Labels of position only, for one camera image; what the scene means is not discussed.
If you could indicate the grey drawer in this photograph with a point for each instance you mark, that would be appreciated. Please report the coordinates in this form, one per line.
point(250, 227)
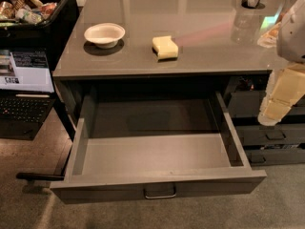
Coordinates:
point(126, 149)
point(247, 104)
point(275, 156)
point(278, 134)

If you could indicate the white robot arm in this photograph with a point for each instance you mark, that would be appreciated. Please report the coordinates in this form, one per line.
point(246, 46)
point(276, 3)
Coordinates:
point(290, 43)

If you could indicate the yellow sponge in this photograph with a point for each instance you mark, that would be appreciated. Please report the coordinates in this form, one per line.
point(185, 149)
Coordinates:
point(165, 47)

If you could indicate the white paper bowl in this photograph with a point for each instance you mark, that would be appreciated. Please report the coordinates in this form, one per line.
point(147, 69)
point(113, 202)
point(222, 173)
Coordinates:
point(105, 35)

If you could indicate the black plastic bin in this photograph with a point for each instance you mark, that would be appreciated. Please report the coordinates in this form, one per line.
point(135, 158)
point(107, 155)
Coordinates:
point(51, 36)

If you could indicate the open black laptop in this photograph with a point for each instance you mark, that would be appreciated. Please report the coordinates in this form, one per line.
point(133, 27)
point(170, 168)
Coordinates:
point(26, 88)

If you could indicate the black laptop stand base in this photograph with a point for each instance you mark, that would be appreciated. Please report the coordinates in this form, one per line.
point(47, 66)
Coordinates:
point(34, 176)

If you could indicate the snack packets in bin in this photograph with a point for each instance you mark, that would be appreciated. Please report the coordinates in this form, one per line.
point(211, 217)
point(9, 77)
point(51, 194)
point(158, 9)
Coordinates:
point(13, 12)

